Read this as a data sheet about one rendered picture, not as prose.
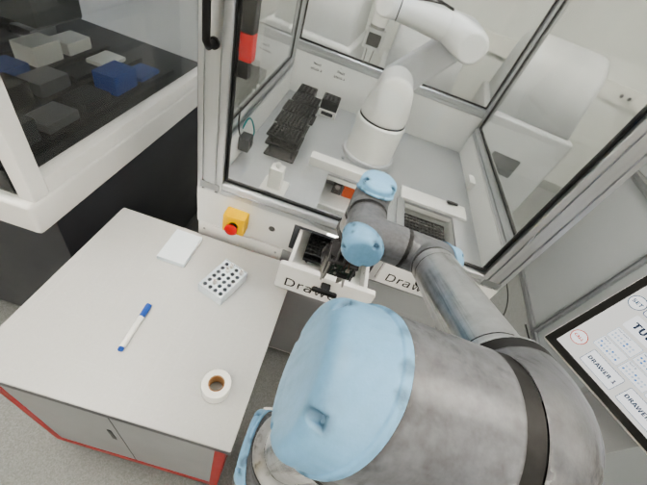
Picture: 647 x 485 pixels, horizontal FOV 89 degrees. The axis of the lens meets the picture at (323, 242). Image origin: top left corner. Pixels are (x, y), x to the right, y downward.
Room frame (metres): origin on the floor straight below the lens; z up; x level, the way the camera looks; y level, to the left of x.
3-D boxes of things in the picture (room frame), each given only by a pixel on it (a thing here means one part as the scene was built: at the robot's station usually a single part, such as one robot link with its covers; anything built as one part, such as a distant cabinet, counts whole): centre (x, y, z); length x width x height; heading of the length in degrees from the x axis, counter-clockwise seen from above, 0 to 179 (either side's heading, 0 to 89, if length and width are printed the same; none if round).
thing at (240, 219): (0.72, 0.29, 0.88); 0.07 x 0.05 x 0.07; 94
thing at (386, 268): (0.78, -0.36, 0.87); 0.29 x 0.02 x 0.11; 94
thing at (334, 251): (0.56, -0.06, 1.10); 0.09 x 0.08 x 0.12; 4
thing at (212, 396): (0.28, 0.11, 0.78); 0.07 x 0.07 x 0.04
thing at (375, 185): (0.56, -0.06, 1.26); 0.09 x 0.08 x 0.11; 4
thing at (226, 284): (0.56, 0.24, 0.78); 0.12 x 0.08 x 0.04; 167
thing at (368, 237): (0.46, -0.08, 1.26); 0.11 x 0.11 x 0.08; 4
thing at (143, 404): (0.43, 0.35, 0.38); 0.62 x 0.58 x 0.76; 94
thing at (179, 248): (0.62, 0.42, 0.77); 0.13 x 0.09 x 0.02; 5
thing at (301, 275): (0.61, -0.05, 0.87); 0.29 x 0.02 x 0.11; 94
